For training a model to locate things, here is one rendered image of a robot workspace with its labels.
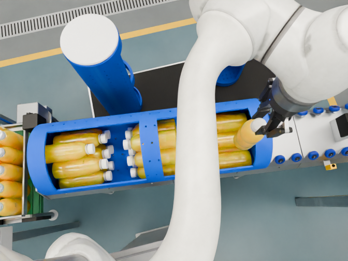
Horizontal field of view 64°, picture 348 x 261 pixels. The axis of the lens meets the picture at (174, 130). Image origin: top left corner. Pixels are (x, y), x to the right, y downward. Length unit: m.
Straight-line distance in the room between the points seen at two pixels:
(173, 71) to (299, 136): 1.23
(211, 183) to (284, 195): 1.99
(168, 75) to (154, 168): 1.36
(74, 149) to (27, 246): 1.49
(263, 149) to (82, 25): 1.01
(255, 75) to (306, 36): 1.91
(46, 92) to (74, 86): 0.24
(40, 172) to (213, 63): 0.82
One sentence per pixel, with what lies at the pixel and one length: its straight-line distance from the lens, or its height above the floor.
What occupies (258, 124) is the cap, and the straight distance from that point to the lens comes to 0.80.
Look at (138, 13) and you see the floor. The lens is 2.79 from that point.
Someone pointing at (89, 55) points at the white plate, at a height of 1.04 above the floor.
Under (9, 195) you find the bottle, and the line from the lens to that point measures 1.33.
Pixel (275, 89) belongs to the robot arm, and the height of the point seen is 1.70.
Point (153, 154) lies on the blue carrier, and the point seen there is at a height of 1.22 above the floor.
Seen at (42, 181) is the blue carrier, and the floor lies 1.19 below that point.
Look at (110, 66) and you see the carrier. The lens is 1.42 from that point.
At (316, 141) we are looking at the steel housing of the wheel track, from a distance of 1.43.
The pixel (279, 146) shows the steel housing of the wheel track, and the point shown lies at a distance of 1.36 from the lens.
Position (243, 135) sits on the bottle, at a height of 1.38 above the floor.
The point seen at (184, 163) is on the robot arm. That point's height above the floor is 1.84.
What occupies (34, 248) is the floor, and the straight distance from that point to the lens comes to 2.45.
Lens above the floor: 2.18
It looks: 75 degrees down
